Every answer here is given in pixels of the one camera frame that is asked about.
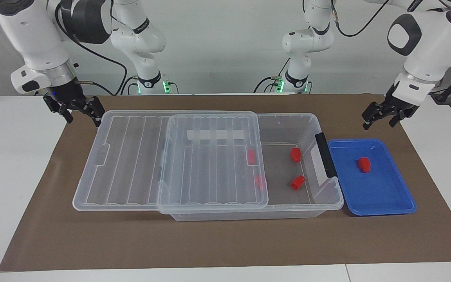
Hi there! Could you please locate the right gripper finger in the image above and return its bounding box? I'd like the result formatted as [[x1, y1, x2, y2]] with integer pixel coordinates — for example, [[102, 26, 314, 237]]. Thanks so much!
[[43, 95, 74, 124], [80, 96, 105, 127]]

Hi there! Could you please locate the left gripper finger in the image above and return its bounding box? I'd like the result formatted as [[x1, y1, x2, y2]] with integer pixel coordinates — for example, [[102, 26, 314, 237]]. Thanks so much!
[[362, 101, 386, 130], [388, 109, 414, 128]]

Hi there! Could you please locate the clear ribbed plastic box lid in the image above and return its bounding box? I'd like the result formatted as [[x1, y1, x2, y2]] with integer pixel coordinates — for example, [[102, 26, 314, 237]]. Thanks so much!
[[72, 110, 269, 215]]

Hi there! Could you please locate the blue plastic tray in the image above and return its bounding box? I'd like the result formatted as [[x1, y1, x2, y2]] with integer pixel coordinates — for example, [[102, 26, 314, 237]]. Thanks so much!
[[327, 138, 417, 217]]

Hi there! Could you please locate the clear plastic storage box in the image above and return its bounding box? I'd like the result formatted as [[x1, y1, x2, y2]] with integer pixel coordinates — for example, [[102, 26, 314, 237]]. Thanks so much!
[[158, 112, 344, 222]]

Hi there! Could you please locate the brown paper table mat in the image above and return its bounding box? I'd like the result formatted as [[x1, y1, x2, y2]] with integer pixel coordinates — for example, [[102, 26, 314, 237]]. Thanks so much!
[[0, 93, 451, 272]]

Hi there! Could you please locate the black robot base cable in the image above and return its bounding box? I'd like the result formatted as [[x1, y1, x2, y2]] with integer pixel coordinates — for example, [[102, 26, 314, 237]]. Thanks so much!
[[254, 59, 290, 94], [121, 74, 139, 95]]

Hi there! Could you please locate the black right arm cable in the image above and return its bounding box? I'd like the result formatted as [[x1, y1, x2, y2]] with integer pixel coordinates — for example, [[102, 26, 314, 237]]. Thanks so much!
[[55, 8, 128, 96]]

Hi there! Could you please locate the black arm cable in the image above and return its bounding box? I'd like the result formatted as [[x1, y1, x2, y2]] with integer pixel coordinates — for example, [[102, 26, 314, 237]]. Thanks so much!
[[329, 0, 451, 38], [55, 8, 128, 96]]

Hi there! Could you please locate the black box latch handle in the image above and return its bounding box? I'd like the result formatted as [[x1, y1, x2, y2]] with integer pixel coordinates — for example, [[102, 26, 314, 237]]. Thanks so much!
[[315, 132, 338, 179]]

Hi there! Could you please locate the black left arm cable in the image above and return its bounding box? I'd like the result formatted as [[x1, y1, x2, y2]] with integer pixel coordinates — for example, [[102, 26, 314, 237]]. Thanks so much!
[[329, 0, 451, 38]]

